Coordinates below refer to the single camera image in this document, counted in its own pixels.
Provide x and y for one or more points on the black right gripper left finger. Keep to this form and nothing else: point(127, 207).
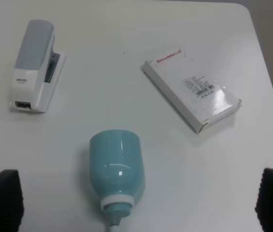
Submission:
point(11, 201)

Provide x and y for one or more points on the white Snowhite cardboard box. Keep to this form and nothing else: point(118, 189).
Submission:
point(199, 99)

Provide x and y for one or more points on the white grey stapler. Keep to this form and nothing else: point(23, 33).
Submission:
point(37, 68)

